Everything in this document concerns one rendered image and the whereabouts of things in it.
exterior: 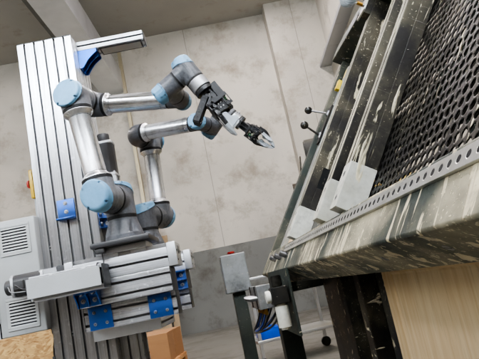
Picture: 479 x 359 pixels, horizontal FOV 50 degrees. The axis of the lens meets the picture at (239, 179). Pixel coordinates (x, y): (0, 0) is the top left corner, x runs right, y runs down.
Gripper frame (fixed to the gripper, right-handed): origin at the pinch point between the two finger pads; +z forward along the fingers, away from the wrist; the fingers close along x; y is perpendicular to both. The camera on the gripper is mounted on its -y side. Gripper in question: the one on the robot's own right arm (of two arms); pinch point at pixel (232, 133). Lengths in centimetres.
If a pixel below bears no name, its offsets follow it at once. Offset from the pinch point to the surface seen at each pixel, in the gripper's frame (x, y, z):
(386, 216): -91, -3, 51
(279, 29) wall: 857, 358, -335
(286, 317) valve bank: 7, -26, 62
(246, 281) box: 67, -30, 43
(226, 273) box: 66, -35, 35
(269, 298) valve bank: 7, -27, 54
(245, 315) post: 70, -40, 56
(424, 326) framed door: -38, 0, 83
